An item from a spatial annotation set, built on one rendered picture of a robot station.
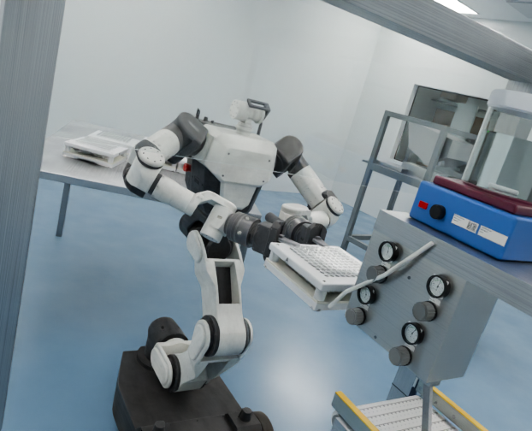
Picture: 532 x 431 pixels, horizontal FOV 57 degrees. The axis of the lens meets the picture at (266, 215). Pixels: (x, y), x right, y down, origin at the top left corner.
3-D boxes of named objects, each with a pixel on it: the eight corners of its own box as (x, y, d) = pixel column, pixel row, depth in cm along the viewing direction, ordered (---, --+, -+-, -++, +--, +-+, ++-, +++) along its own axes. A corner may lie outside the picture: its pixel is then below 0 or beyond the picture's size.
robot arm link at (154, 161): (122, 143, 135) (162, 118, 153) (108, 176, 142) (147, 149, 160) (156, 168, 135) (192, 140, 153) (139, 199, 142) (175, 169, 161)
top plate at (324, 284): (393, 291, 127) (396, 284, 126) (320, 292, 113) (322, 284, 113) (336, 251, 146) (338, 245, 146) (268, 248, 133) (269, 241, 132)
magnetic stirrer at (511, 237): (402, 215, 92) (417, 169, 90) (469, 223, 104) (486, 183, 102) (493, 261, 76) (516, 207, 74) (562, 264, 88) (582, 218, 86)
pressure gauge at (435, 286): (422, 291, 81) (430, 270, 80) (428, 291, 82) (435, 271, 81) (440, 302, 78) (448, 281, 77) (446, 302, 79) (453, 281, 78)
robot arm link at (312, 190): (326, 225, 193) (292, 180, 195) (350, 208, 186) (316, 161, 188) (313, 233, 183) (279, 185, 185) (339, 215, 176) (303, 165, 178)
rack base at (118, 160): (80, 149, 261) (81, 144, 260) (126, 161, 262) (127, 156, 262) (62, 155, 237) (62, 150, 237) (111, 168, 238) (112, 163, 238)
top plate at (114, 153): (82, 139, 260) (83, 136, 259) (127, 151, 261) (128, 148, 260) (63, 144, 236) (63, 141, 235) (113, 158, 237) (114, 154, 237)
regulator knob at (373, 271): (362, 278, 91) (369, 256, 90) (372, 278, 93) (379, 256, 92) (375, 286, 89) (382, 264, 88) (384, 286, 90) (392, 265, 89)
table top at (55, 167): (72, 124, 342) (73, 119, 341) (224, 159, 371) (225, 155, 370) (8, 172, 202) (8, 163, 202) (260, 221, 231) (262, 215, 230)
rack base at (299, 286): (387, 308, 128) (390, 300, 127) (314, 310, 115) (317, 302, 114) (331, 267, 147) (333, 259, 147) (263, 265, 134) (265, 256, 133)
